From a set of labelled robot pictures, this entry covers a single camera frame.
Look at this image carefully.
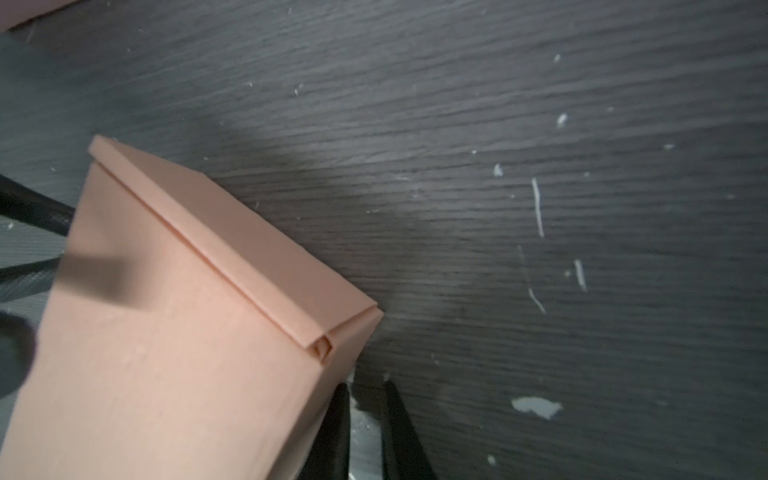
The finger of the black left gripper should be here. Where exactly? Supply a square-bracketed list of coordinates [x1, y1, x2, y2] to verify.
[1, 176, 75, 236]
[0, 257, 61, 303]

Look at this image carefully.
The peach cardboard box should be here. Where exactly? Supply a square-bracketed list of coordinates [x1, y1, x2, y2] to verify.
[1, 135, 382, 479]

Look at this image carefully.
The pink cardboard box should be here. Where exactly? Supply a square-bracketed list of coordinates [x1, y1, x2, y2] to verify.
[0, 0, 76, 32]

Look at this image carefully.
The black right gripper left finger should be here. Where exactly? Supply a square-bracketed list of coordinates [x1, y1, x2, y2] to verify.
[298, 383, 351, 480]

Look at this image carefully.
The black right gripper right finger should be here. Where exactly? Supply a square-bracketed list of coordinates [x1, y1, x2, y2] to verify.
[380, 380, 437, 480]

